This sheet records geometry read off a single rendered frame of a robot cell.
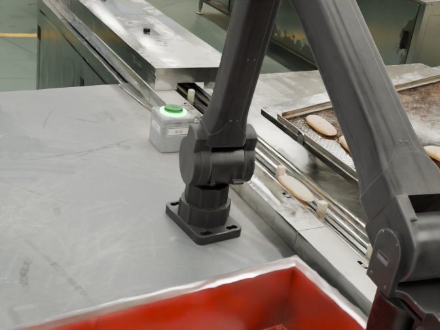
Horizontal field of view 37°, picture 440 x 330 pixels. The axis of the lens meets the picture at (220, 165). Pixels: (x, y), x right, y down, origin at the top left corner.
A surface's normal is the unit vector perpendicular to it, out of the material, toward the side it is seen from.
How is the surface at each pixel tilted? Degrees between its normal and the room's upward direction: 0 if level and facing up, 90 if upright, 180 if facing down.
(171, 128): 90
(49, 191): 0
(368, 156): 84
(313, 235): 0
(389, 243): 90
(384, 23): 90
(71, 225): 0
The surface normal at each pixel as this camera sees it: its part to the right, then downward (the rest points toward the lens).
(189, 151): -0.93, 0.04
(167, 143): 0.44, 0.44
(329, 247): 0.13, -0.90
